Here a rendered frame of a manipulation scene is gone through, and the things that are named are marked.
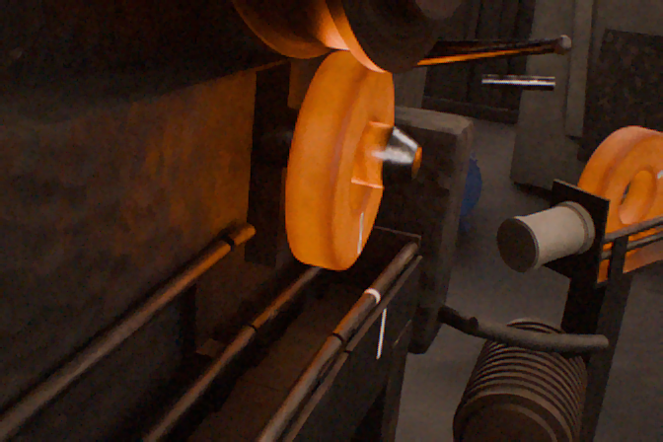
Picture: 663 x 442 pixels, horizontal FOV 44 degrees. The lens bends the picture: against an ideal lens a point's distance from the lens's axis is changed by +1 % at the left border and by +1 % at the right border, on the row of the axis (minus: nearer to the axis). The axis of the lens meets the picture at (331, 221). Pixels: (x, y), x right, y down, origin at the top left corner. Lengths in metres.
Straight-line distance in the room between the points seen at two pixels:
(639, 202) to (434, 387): 0.98
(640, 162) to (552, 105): 2.37
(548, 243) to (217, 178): 0.45
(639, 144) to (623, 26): 2.29
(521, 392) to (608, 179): 0.25
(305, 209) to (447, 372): 1.48
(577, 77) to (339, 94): 2.77
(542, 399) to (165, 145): 0.55
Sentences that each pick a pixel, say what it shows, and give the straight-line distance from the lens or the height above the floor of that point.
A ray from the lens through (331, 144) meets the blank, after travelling 0.51.
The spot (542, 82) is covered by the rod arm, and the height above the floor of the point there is 0.87.
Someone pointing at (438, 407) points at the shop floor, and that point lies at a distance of 1.84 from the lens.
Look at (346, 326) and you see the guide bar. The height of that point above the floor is 0.71.
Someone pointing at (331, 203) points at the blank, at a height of 0.80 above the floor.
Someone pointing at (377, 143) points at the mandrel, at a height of 0.83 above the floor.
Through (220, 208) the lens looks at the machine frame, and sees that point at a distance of 0.55.
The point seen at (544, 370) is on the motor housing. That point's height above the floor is 0.53.
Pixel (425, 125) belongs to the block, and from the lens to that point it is 0.77.
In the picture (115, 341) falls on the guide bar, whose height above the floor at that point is 0.75.
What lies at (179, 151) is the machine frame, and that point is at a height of 0.83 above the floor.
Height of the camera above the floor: 0.97
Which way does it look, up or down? 20 degrees down
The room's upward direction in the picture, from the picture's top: 6 degrees clockwise
